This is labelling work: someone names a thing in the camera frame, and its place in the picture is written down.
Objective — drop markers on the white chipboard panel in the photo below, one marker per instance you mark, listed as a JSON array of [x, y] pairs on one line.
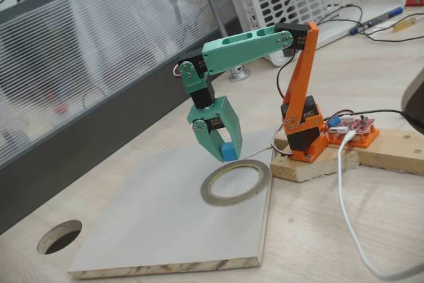
[[165, 213]]

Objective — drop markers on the grey frosted desk partition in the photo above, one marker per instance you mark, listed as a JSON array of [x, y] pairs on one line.
[[99, 47]]

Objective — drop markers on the wooden base block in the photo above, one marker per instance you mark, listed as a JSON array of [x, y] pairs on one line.
[[314, 167]]

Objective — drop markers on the green gripper black servo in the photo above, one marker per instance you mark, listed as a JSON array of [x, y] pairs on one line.
[[221, 108]]

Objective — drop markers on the metal partition foot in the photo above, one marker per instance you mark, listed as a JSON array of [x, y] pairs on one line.
[[240, 74]]

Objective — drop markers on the blue marker pen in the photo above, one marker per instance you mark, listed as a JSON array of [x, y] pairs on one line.
[[377, 21]]

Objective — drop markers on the long wooden plank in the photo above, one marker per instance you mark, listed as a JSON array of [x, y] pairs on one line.
[[397, 150]]

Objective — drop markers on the red circuit board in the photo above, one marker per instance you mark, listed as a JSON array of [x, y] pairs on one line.
[[361, 125]]

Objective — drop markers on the blue cube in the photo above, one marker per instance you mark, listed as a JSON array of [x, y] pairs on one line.
[[228, 153]]

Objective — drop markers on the orange circuit board holder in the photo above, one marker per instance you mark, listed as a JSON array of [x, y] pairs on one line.
[[367, 140]]

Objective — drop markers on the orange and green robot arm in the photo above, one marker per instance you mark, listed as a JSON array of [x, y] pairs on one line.
[[238, 47]]

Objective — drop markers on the grey rounded object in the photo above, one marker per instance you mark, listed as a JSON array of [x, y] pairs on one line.
[[417, 97]]

